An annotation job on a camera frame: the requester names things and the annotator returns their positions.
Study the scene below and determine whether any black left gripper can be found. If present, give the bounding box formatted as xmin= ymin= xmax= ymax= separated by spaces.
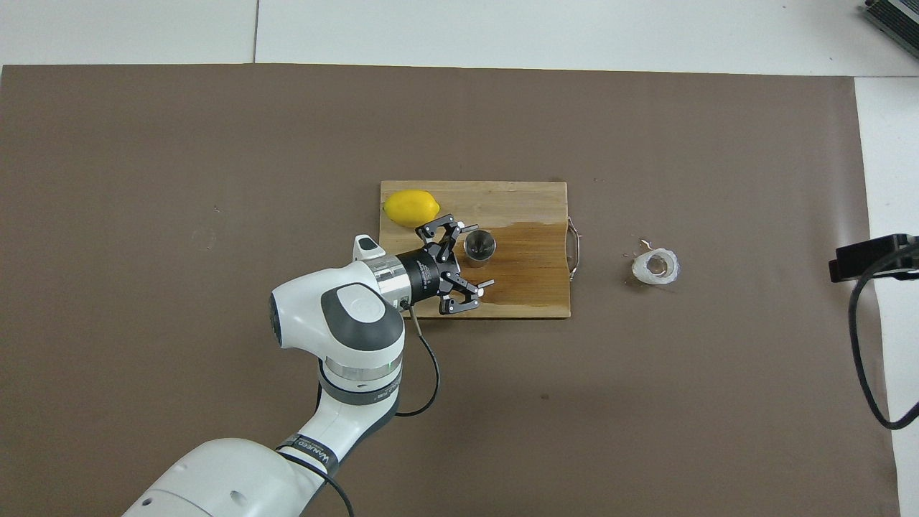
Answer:
xmin=395 ymin=214 xmax=495 ymax=315

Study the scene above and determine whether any yellow lemon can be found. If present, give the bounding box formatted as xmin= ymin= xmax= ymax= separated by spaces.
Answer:
xmin=383 ymin=190 xmax=441 ymax=229

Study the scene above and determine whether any small clear textured cup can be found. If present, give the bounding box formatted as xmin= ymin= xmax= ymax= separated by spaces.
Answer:
xmin=630 ymin=248 xmax=680 ymax=286

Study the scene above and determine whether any grey ribbed metal device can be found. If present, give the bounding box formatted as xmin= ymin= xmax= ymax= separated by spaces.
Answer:
xmin=862 ymin=0 xmax=919 ymax=40

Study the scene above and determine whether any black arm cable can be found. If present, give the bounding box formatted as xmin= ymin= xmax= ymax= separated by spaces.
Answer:
xmin=849 ymin=244 xmax=919 ymax=430
xmin=276 ymin=302 xmax=440 ymax=517

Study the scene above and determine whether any wooden cutting board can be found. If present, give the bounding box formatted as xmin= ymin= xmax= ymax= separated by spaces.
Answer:
xmin=378 ymin=180 xmax=582 ymax=320

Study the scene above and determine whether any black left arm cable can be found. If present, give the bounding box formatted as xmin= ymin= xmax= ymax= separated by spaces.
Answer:
xmin=276 ymin=302 xmax=440 ymax=517

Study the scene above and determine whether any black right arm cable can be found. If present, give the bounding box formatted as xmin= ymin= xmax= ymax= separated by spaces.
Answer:
xmin=849 ymin=244 xmax=919 ymax=430

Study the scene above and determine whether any brown paper table mat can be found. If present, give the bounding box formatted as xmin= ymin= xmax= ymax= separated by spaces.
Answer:
xmin=0 ymin=63 xmax=902 ymax=517

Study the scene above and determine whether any steel double jigger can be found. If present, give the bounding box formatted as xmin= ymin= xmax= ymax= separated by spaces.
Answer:
xmin=463 ymin=230 xmax=498 ymax=270

